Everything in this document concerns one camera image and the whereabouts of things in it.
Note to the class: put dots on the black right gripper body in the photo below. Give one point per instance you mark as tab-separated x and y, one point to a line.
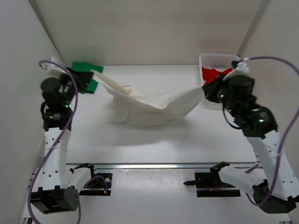
227	102

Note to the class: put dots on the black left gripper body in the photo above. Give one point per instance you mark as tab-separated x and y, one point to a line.
68	87

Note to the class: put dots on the green t shirt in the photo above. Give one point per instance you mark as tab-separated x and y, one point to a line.
85	67

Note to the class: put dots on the white t shirt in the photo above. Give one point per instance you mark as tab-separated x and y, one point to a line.
133	107

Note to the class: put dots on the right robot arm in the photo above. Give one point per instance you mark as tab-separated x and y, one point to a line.
278	193

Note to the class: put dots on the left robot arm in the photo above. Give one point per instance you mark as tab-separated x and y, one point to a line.
59	187

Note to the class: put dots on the red t shirt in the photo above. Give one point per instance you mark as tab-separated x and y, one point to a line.
210	75

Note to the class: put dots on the white plastic basket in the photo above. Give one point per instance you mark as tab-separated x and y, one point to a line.
212	64

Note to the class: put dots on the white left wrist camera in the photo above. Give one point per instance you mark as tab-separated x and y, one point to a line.
52	69

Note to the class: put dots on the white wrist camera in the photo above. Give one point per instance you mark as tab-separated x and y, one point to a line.
239	68
52	69

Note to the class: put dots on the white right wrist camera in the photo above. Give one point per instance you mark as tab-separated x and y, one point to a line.
239	68

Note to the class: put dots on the aluminium table rail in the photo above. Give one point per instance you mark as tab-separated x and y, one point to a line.
106	166

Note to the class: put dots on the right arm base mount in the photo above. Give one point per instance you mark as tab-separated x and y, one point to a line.
209	184

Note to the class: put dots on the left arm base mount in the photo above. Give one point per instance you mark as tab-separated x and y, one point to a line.
98	182

